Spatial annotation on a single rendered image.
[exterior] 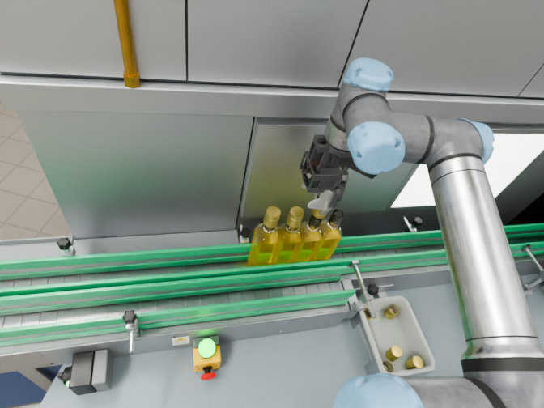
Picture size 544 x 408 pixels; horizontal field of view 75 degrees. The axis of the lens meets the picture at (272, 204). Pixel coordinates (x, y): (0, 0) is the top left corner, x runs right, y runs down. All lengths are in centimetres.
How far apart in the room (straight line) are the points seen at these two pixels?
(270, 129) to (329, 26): 24
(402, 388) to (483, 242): 21
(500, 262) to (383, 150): 20
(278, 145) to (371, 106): 33
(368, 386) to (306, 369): 72
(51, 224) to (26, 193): 29
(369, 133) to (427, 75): 41
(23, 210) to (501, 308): 234
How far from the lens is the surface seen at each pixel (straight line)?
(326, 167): 73
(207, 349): 99
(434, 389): 43
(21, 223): 241
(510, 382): 48
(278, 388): 109
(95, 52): 73
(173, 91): 74
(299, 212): 84
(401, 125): 56
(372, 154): 52
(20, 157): 279
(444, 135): 59
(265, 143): 83
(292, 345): 113
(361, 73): 60
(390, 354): 118
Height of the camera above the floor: 180
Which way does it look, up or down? 49 degrees down
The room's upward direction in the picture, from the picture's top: 15 degrees clockwise
